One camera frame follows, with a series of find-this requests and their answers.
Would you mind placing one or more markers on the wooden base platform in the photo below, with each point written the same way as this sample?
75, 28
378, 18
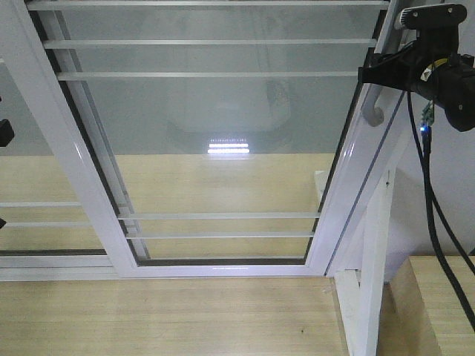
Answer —
203, 316

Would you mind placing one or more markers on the grey metal door handle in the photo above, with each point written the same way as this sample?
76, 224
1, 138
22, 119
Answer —
387, 42

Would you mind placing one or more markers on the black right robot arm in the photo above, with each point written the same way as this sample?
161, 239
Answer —
458, 102

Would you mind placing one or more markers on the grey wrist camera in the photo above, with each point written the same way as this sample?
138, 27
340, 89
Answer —
431, 17

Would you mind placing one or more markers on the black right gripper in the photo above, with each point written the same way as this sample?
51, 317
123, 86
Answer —
428, 64

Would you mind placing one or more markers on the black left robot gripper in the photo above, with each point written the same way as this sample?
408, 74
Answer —
6, 133

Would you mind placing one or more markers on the light wooden box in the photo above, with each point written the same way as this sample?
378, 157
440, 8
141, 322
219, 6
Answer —
420, 313

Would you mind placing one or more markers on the white door frame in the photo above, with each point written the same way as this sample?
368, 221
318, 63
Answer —
351, 238

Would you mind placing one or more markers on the fixed glass door panel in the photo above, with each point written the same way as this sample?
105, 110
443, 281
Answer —
42, 212

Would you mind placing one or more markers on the white sliding glass door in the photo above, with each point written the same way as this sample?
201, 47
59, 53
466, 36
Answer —
223, 79

